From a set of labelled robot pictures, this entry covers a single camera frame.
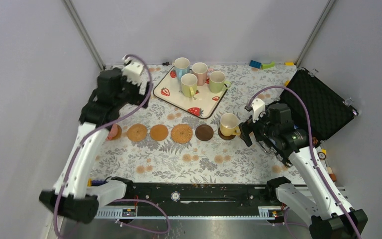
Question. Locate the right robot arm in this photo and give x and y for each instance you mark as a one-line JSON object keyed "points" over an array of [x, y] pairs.
{"points": [[328, 214]]}

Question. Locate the light bamboo coaster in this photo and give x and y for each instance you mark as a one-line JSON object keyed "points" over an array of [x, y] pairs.
{"points": [[159, 132]]}

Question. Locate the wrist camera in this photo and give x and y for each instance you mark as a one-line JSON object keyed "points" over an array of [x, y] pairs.
{"points": [[132, 70], [258, 107]]}

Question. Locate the loose poker chip right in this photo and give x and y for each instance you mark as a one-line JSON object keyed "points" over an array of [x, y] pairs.
{"points": [[322, 155]]}

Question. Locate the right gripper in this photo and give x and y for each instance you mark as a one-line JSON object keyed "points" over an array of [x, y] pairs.
{"points": [[245, 127]]}

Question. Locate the leftmost light wooden coaster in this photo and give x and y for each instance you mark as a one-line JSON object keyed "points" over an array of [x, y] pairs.
{"points": [[117, 132]]}

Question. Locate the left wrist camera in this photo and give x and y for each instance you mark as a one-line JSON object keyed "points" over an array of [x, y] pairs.
{"points": [[132, 70]]}

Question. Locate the pink mug front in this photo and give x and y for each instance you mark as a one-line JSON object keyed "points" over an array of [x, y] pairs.
{"points": [[110, 134]]}

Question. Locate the pink mug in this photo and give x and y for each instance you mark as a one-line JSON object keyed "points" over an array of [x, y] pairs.
{"points": [[110, 134], [201, 70]]}

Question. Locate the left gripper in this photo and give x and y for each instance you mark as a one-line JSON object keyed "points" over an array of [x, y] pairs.
{"points": [[138, 94]]}

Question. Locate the small dark wooden coaster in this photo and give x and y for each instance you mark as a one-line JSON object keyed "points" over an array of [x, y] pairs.
{"points": [[204, 132]]}

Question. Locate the tan woven coaster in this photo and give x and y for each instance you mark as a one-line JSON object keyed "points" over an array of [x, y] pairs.
{"points": [[137, 132]]}

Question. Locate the pink mug back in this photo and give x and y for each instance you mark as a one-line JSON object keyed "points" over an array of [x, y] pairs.
{"points": [[201, 70]]}

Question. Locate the blue toy brick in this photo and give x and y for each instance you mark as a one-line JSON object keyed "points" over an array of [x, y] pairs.
{"points": [[255, 64]]}

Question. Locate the dark wooden coaster under mug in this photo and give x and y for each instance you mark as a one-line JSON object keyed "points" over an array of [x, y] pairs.
{"points": [[225, 137]]}

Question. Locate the woven rattan coaster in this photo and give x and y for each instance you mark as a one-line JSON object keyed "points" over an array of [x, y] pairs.
{"points": [[181, 133]]}

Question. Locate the white poker chip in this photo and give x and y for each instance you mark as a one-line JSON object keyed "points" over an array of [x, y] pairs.
{"points": [[175, 196]]}

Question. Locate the floral tablecloth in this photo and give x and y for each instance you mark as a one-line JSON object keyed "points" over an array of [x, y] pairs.
{"points": [[213, 161]]}

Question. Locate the black poker chip case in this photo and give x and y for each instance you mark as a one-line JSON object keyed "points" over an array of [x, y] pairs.
{"points": [[314, 108]]}

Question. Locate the blue mug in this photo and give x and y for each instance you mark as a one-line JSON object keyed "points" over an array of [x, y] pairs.
{"points": [[182, 66]]}

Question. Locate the yellow mug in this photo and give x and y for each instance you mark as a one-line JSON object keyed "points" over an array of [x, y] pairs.
{"points": [[229, 124]]}

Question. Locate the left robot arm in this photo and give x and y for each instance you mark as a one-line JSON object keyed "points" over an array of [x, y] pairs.
{"points": [[70, 196]]}

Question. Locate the green mug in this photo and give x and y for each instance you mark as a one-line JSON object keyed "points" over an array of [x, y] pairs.
{"points": [[218, 82]]}

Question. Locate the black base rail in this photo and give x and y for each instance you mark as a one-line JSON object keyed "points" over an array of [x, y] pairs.
{"points": [[198, 201]]}

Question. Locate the green toy brick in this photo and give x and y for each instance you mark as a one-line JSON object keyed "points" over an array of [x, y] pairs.
{"points": [[267, 65]]}

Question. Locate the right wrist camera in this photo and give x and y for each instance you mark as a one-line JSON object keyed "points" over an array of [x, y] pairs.
{"points": [[258, 107]]}

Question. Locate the yellow-green mug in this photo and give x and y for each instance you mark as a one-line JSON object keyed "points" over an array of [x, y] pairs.
{"points": [[189, 85]]}

